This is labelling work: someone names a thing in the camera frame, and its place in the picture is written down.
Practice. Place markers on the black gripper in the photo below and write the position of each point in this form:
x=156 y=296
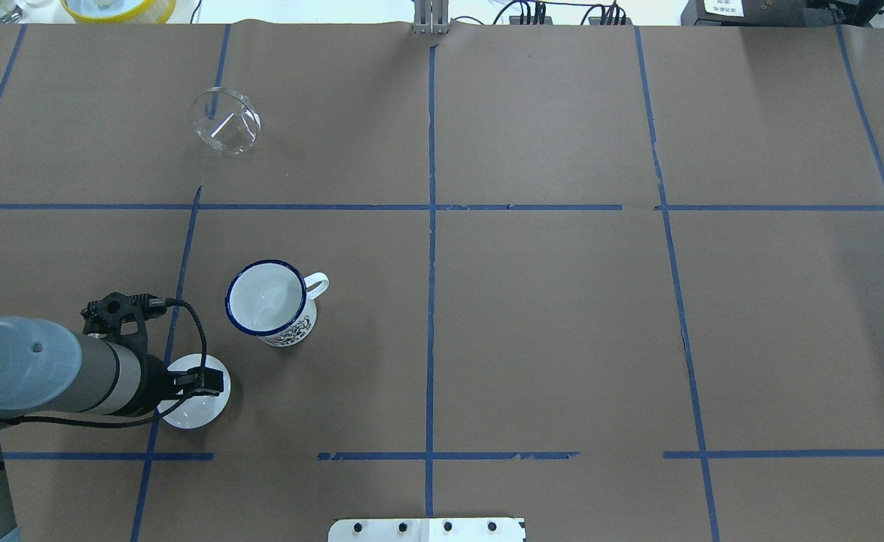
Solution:
x=153 y=385

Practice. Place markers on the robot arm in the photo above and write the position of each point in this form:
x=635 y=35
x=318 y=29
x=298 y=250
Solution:
x=101 y=380

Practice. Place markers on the white enamel mug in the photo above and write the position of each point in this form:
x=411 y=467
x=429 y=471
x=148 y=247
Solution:
x=272 y=301

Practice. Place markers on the yellow tape roll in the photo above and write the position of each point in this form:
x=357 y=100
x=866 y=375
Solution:
x=119 y=12

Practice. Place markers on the brown table paper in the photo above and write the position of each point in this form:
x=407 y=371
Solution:
x=624 y=283

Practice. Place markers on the black box device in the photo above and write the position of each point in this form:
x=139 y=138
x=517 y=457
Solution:
x=789 y=14

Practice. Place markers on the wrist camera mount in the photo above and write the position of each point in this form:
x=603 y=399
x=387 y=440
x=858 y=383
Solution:
x=120 y=319

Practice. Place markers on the white pedestal column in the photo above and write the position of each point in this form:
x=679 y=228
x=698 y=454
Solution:
x=429 y=529

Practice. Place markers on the aluminium frame post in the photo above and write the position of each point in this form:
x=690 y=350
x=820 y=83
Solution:
x=431 y=17

